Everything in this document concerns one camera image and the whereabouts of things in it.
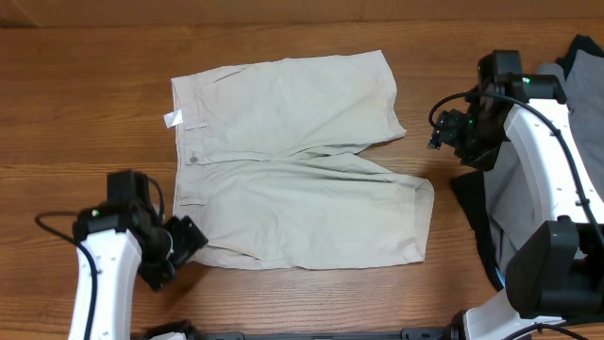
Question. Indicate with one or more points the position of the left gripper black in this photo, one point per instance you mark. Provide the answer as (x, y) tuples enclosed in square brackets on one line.
[(189, 236)]

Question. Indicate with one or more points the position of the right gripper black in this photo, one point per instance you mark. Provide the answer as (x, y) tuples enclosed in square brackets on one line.
[(449, 130)]

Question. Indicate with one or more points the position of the beige shorts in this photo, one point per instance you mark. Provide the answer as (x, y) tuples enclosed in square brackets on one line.
[(269, 166)]

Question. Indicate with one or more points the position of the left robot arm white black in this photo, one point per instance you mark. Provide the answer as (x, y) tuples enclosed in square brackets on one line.
[(119, 241)]

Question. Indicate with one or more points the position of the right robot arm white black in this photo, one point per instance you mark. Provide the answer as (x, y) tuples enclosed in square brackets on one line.
[(555, 279)]

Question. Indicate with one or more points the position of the black garment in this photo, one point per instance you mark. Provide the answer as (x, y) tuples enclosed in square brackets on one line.
[(580, 72)]

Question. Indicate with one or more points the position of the grey garment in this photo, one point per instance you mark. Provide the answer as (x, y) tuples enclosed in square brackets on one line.
[(552, 191)]

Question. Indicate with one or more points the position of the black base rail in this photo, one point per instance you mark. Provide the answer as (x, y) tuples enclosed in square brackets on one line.
[(186, 330)]

